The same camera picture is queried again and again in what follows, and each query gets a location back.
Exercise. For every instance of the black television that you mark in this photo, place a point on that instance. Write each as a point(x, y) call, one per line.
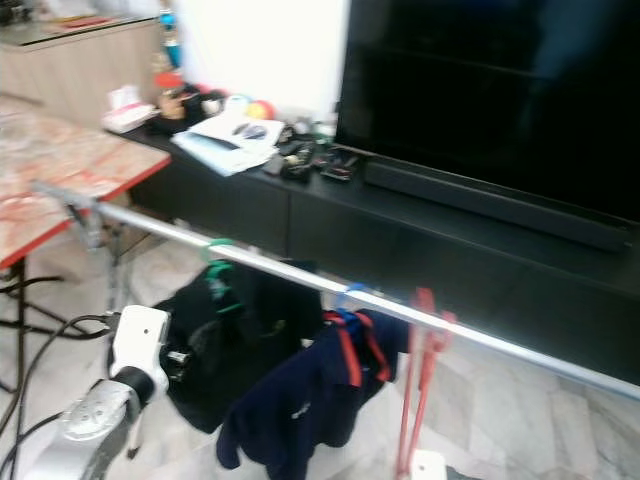
point(490, 90)

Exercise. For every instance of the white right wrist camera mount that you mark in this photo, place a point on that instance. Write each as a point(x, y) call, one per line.
point(428, 466)

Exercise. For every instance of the black soundbar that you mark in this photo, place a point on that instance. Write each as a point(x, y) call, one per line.
point(460, 195)

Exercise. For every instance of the brown jar with red lid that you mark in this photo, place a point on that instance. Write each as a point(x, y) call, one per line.
point(171, 104)

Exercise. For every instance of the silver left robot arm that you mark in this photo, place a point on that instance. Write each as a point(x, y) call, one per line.
point(80, 430)

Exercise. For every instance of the stack of white papers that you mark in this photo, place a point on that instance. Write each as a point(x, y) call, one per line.
point(225, 147)

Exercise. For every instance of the silver metal clothes rack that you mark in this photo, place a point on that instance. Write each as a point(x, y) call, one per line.
point(160, 228)

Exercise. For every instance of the black TV console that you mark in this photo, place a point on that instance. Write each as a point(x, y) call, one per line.
point(410, 250)

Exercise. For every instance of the black computer mouse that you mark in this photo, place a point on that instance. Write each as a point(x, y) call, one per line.
point(250, 132)

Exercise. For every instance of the white tissue box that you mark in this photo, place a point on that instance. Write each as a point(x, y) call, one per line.
point(128, 117)

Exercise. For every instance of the black and red round plush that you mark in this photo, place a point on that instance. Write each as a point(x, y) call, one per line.
point(191, 97)

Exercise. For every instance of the green plastic hanger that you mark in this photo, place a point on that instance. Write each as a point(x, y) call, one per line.
point(215, 243)

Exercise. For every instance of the blue plastic hanger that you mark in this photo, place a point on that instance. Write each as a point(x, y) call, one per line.
point(350, 292)

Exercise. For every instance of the orange round plush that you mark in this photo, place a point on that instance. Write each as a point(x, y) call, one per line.
point(260, 109)

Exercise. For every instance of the black printed T-shirt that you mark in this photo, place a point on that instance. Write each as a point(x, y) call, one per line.
point(240, 350)

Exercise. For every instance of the red plastic hanger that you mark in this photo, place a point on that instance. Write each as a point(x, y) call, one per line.
point(425, 300)

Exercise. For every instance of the black tape dispenser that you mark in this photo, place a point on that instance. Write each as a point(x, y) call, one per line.
point(302, 162)

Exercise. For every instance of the light wooden sideboard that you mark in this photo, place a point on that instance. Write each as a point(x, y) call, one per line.
point(60, 70)

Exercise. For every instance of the small grey box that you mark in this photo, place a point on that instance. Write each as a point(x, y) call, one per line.
point(274, 165)

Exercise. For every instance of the blue and gold trophy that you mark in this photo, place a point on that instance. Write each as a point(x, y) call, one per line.
point(168, 50)

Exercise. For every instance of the navy polo shirt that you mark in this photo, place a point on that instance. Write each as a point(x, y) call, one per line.
point(300, 410)

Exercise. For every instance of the white and blue round plush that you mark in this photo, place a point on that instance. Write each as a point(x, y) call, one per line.
point(237, 105)

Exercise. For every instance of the small black box red display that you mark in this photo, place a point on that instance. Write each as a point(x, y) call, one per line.
point(339, 170)

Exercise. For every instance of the marble pattern folding table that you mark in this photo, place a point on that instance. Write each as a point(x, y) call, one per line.
point(60, 160)

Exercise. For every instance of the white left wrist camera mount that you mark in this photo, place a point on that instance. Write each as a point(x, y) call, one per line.
point(142, 335)

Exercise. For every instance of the black and white mouse plush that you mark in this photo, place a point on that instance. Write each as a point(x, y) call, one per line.
point(213, 107)

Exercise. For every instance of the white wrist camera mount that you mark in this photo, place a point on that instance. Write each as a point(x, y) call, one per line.
point(428, 466)
point(142, 335)

